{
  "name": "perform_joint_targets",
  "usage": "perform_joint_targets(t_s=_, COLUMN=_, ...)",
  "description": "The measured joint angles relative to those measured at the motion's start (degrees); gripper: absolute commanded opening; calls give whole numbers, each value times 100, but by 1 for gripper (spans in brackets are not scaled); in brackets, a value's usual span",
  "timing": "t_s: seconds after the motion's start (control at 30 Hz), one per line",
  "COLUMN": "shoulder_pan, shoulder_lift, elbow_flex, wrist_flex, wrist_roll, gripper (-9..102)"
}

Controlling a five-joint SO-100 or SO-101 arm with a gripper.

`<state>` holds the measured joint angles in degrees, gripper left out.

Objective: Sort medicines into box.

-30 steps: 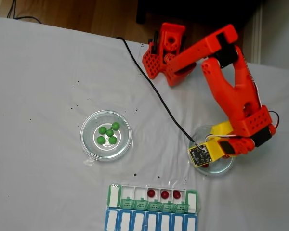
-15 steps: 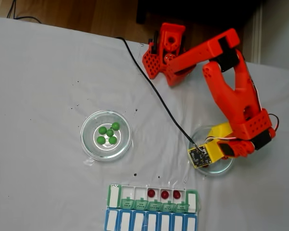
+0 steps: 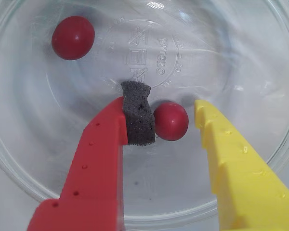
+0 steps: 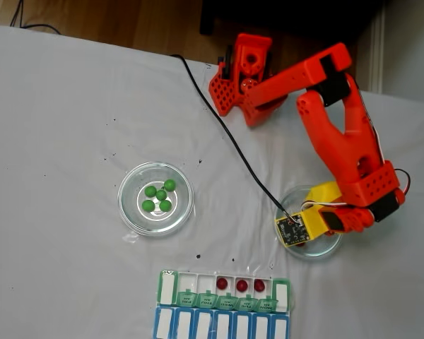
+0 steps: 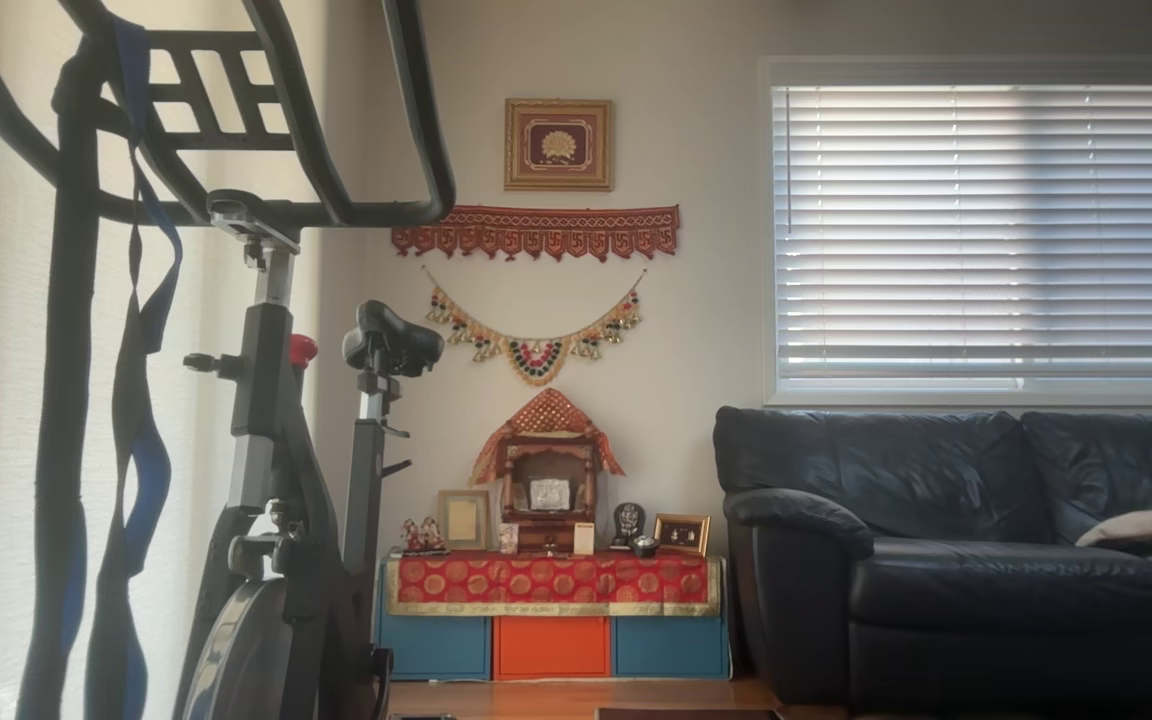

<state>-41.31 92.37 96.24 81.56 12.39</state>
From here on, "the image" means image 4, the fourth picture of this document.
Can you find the dark wooden furniture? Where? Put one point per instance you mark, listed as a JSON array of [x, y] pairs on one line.
[[304, 14]]

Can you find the orange perforated holder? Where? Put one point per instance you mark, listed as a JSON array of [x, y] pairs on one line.
[[222, 92]]

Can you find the red candy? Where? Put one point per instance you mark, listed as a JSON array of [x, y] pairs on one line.
[[301, 244], [241, 285], [259, 285], [222, 282]]

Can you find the white tablecloth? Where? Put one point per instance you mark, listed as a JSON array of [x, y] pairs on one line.
[[56, 141]]

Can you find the green candy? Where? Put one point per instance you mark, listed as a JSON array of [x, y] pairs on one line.
[[169, 184], [148, 205], [165, 205], [161, 194], [150, 191]]

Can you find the camera board in yellow mount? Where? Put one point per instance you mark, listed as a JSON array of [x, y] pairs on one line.
[[293, 229]]

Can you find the weekly pill organizer box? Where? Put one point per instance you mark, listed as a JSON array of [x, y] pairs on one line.
[[205, 282]]

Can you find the white door trim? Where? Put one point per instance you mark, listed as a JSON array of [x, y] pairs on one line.
[[376, 53]]

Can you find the clear glass dish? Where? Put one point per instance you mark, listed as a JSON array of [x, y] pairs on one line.
[[318, 251], [130, 212]]

